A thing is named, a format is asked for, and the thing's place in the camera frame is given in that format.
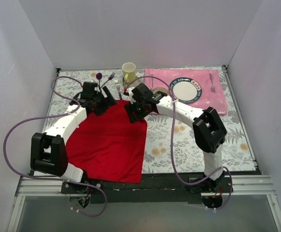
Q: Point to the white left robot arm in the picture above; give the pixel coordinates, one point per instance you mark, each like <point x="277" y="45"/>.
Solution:
<point x="48" y="149"/>

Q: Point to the yellow ceramic mug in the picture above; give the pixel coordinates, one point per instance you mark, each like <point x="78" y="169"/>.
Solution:
<point x="129" y="72"/>

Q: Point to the purple fork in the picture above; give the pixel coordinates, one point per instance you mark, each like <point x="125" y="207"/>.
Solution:
<point x="109" y="79"/>

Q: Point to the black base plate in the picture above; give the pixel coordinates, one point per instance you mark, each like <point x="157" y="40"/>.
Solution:
<point x="155" y="188"/>

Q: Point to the red cloth napkin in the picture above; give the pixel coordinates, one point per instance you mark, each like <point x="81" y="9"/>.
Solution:
<point x="108" y="147"/>

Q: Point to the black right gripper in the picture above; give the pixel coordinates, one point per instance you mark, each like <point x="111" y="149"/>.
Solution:
<point x="134" y="109"/>

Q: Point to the silver spoon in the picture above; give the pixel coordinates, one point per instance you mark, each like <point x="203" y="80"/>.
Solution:
<point x="152" y="82"/>

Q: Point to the pink placemat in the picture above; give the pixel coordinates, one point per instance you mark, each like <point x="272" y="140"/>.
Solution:
<point x="163" y="77"/>

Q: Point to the white plate blue rim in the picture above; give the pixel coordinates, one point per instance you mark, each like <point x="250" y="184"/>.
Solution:
<point x="186" y="90"/>

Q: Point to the cream enamel mug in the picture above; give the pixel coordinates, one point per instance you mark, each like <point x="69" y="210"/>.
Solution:
<point x="160" y="90"/>

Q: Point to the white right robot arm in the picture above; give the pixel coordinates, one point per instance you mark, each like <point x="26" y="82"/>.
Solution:
<point x="209" y="130"/>

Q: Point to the purple spoon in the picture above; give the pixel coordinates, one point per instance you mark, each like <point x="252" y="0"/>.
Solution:
<point x="99" y="77"/>

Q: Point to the speckled round coaster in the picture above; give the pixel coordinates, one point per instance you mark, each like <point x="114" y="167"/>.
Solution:
<point x="134" y="83"/>

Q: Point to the silver fork on placemat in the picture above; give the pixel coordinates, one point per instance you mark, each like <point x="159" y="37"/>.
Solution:
<point x="212" y="84"/>

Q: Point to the aluminium frame rail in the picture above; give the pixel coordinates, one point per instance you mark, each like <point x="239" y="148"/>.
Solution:
<point x="242" y="185"/>

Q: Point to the silver fork black handle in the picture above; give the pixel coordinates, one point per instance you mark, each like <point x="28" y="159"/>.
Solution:
<point x="118" y="87"/>

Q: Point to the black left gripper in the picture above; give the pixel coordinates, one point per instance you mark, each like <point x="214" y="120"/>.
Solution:
<point x="104" y="101"/>

